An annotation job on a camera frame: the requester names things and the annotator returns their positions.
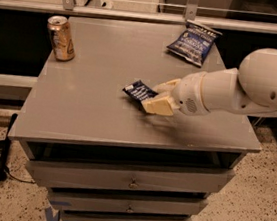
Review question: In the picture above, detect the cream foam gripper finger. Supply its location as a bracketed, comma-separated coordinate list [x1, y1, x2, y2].
[153, 78, 180, 94]
[141, 93, 179, 116]

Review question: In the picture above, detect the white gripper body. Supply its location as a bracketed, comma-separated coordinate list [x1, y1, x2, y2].
[172, 72, 209, 116]

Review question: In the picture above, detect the blue rxbar snack bar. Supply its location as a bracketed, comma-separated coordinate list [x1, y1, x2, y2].
[123, 80, 158, 103]

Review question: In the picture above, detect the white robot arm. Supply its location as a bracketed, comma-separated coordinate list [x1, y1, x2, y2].
[141, 48, 277, 117]

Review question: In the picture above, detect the blue chip bag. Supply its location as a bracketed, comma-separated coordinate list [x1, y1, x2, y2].
[167, 20, 221, 68]

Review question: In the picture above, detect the top grey drawer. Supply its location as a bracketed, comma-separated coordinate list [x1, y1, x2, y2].
[26, 161, 235, 193]

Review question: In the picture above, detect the grey drawer cabinet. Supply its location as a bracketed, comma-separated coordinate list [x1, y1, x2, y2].
[10, 17, 260, 218]

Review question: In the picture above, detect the gold soda can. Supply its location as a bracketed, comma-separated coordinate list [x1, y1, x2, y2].
[47, 15, 75, 61]

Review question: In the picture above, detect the middle grey drawer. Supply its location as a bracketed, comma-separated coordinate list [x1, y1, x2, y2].
[48, 191, 208, 216]

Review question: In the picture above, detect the blue tape on floor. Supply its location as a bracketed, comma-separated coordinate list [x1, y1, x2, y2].
[44, 207, 59, 221]

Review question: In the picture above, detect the black stick on floor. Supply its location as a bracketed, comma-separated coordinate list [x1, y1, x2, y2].
[0, 111, 19, 185]

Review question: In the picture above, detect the metal railing frame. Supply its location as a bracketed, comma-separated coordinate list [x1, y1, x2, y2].
[0, 0, 277, 44]

